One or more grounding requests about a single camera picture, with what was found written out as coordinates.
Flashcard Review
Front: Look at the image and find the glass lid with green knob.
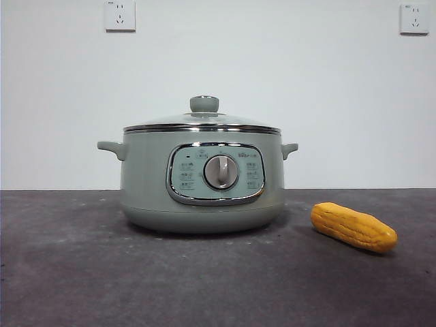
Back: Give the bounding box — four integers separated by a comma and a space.
123, 95, 281, 134

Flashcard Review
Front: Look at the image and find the white wall socket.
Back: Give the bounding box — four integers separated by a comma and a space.
399, 2, 430, 35
104, 0, 136, 33

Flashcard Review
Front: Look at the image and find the sage green electric pot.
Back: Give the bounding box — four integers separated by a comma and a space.
97, 129, 299, 235

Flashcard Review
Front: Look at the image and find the yellow corn cob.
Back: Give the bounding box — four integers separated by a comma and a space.
310, 202, 399, 254

